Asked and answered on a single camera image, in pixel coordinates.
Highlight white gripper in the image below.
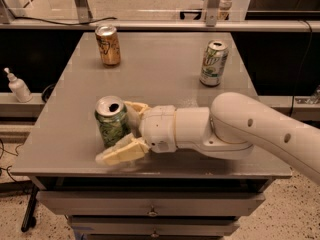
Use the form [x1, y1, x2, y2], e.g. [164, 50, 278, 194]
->
[95, 101, 177, 166]

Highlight green soda can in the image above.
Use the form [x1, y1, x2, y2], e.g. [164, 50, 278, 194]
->
[94, 96, 131, 148]

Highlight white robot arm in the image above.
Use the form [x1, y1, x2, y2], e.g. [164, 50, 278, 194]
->
[96, 92, 320, 184]

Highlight gold brown soda can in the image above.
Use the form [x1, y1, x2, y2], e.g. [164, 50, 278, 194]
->
[95, 25, 121, 66]

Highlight white green 7up can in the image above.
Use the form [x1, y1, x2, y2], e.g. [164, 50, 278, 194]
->
[200, 40, 229, 87]

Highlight grey upper drawer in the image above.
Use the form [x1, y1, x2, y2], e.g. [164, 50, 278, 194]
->
[37, 191, 265, 217]

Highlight grey drawer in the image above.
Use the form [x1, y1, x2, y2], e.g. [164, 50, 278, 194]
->
[37, 191, 265, 217]
[68, 216, 239, 237]

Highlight grey lower drawer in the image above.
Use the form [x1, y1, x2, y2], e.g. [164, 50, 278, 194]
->
[68, 216, 239, 237]

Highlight white pump bottle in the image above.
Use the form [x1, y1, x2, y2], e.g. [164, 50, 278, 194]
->
[4, 68, 32, 103]

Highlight black stand leg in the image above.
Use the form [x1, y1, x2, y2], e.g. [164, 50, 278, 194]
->
[21, 186, 38, 233]

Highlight black floor cables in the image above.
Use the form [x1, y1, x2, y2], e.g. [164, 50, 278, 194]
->
[0, 138, 26, 185]

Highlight metal upright post left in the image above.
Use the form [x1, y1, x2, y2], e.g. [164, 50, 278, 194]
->
[74, 0, 93, 24]

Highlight metal upright post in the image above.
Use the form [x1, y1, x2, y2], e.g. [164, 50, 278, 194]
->
[205, 0, 220, 27]
[74, 0, 93, 24]

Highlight metal upright post right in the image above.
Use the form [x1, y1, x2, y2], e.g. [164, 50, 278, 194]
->
[205, 0, 220, 27]

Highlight black cable on rail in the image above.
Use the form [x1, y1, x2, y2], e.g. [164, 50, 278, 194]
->
[6, 7, 118, 27]

